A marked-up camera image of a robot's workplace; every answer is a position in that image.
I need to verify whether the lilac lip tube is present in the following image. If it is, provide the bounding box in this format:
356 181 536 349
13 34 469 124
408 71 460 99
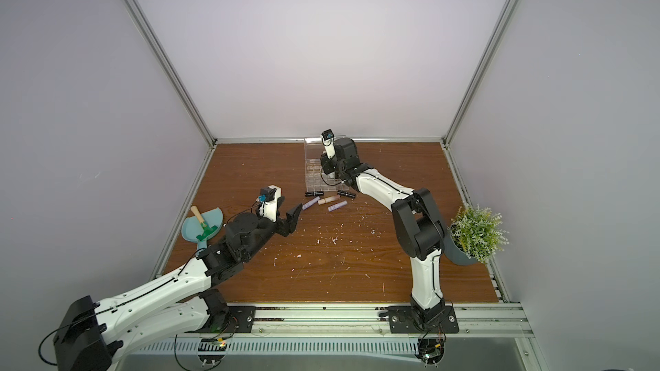
302 196 321 211
328 200 348 212

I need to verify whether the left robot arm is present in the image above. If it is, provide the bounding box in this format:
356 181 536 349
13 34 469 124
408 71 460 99
45 200 303 370

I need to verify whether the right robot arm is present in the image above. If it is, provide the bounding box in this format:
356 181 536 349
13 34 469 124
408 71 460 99
321 130 446 326

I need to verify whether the clear acrylic lipstick organizer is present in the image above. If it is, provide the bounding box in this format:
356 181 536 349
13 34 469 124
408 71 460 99
304 137 350 192

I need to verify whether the peach lip gloss tube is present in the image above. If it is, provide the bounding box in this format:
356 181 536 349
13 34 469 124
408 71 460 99
318 195 341 204

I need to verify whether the teal dustpan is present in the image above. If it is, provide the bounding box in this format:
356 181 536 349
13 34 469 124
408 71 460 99
181 206 223 252

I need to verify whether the potted green plant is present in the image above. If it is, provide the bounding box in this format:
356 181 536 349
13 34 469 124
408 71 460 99
445 206 510 266

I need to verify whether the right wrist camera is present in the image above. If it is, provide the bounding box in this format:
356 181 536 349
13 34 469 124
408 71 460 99
321 129 335 159

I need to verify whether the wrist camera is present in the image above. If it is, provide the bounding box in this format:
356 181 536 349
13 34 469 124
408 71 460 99
321 129 335 159
257 185 281 223

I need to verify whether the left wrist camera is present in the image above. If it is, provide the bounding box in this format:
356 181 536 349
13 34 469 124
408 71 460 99
257 185 281 223

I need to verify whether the green rake wooden handle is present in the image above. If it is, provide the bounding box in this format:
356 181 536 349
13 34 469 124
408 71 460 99
191 206 219 241

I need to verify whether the aluminium front rail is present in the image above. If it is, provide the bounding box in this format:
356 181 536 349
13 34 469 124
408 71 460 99
223 302 534 338

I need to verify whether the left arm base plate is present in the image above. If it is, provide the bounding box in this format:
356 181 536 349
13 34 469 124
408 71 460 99
200 305 256 334

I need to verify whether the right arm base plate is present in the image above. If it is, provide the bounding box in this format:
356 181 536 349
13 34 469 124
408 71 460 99
378 304 460 334

